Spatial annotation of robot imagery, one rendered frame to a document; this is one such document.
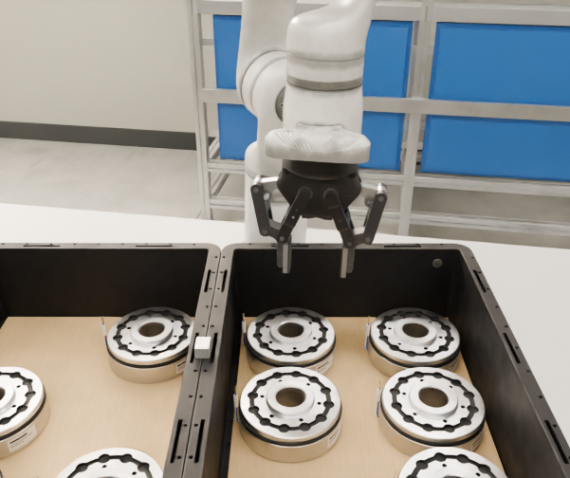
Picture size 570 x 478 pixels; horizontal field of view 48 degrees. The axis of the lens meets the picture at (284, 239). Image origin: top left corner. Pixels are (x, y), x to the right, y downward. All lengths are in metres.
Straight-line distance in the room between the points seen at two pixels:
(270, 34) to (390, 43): 1.55
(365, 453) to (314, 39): 0.39
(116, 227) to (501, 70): 1.55
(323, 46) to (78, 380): 0.45
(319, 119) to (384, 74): 1.84
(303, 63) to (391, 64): 1.84
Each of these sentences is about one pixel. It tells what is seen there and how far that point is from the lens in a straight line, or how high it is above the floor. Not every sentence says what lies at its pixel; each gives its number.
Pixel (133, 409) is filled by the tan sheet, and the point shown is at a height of 0.83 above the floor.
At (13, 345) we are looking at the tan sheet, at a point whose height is 0.83.
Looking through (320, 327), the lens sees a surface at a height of 0.86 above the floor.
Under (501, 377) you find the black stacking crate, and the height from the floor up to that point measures 0.90.
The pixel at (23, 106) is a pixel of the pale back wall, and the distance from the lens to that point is 3.96.
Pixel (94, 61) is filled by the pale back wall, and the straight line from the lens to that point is 3.67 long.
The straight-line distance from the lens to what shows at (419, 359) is 0.72.
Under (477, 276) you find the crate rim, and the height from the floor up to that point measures 0.93.
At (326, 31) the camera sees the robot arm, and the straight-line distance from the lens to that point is 0.56.
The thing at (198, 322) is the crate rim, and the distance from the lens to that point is 0.65.
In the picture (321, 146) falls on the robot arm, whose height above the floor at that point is 1.12.
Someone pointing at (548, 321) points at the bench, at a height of 0.70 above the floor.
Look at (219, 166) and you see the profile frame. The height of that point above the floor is 0.29.
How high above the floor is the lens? 1.32
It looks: 30 degrees down
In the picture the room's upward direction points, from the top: straight up
